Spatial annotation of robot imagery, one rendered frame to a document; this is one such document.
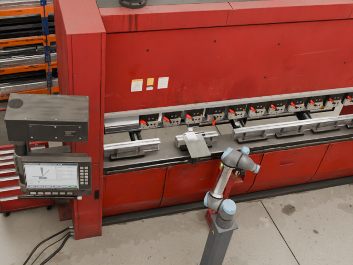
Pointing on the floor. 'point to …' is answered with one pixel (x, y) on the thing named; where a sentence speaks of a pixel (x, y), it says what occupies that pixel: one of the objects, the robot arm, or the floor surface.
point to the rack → (32, 43)
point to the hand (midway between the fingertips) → (237, 175)
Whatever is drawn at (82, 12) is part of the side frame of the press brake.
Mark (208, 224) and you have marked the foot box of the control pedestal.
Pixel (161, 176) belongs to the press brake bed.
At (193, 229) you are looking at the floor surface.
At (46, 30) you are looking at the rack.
